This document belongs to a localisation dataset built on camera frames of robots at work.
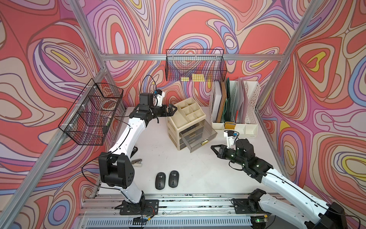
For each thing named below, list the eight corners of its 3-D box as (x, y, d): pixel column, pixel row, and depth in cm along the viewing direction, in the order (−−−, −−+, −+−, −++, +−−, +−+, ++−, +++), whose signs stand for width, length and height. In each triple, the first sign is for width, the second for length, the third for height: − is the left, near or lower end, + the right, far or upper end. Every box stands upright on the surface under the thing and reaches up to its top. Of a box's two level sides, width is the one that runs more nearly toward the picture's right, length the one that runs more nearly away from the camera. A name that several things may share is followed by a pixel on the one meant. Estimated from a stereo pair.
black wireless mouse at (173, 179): (168, 187, 82) (167, 186, 80) (169, 171, 88) (169, 170, 86) (179, 187, 82) (179, 186, 80) (179, 171, 88) (179, 170, 86)
